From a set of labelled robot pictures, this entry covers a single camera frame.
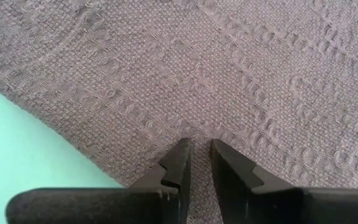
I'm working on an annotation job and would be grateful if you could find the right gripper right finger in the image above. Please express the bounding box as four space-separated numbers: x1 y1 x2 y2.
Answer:
209 138 358 224

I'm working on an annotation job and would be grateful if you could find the grey woven towel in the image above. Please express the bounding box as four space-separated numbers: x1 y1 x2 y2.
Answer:
0 0 358 224

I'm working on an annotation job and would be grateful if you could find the green table mat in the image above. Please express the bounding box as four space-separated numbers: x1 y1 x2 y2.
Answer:
0 77 124 224

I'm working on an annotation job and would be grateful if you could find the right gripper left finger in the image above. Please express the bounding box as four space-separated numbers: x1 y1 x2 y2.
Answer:
5 138 194 224

